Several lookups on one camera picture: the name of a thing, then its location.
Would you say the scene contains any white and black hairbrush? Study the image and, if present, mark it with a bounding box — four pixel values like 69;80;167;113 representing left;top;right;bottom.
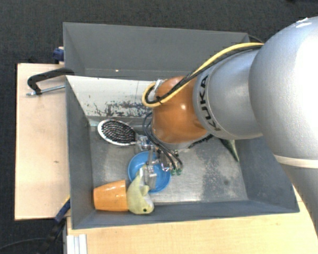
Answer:
97;119;138;147

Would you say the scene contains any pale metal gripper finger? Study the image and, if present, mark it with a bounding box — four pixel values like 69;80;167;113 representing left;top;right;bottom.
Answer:
139;166;149;188
148;166;158;192

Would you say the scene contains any clear glass thing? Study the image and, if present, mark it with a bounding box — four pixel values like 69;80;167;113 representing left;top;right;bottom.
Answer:
135;134;152;153

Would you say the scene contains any pale wood flat board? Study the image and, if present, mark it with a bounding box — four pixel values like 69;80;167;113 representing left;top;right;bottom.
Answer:
14;63;71;221

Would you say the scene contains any orange cup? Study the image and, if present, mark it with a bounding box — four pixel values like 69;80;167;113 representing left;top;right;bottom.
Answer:
93;179;129;212

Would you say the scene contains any yellow-green toy fish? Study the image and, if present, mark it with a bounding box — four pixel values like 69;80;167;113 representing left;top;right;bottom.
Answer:
126;165;155;215

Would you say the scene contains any blue bowl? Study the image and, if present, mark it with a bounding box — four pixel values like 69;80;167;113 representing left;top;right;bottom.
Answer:
127;151;172;194

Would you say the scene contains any grey metal bin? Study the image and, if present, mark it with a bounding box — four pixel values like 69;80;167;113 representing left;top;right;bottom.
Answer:
62;22;301;230

